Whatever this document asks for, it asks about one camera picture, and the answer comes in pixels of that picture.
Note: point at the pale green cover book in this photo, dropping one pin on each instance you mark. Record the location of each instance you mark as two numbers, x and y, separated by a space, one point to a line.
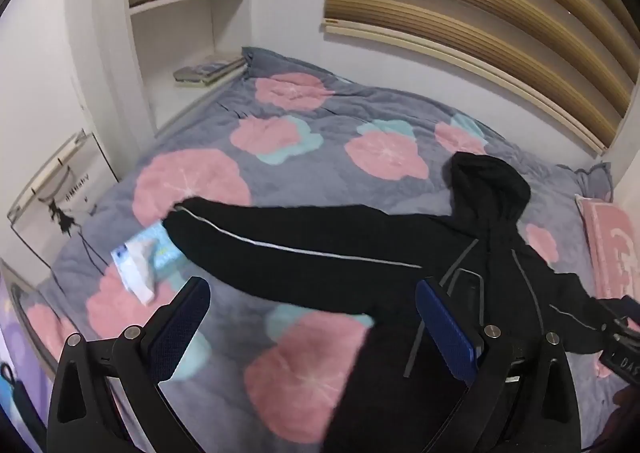
200 78

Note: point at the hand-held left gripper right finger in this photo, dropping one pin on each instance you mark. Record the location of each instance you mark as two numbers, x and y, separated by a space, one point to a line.
447 333

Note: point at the blue and white tissue packet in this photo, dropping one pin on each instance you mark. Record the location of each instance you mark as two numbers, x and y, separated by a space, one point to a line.
132 258

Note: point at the grey cover book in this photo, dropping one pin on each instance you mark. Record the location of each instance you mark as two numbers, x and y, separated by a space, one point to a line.
220 66

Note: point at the pink pillow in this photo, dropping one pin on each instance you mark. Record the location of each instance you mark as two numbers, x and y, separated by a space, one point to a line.
612 243

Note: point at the black hooded jacket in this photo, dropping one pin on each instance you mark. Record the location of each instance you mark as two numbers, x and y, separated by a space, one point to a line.
310 263

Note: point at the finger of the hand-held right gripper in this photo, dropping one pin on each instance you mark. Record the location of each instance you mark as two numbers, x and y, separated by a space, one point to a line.
622 313

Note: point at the white wall shelf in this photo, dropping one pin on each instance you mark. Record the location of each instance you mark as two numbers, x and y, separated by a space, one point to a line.
175 28

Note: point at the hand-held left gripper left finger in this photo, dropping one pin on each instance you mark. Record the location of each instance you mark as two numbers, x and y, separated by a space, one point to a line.
182 328

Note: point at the grey blanket with pink flowers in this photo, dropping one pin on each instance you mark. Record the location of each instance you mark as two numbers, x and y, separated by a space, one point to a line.
320 133

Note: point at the white hanging wall scroll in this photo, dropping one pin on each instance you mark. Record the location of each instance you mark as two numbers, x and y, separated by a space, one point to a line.
65 198

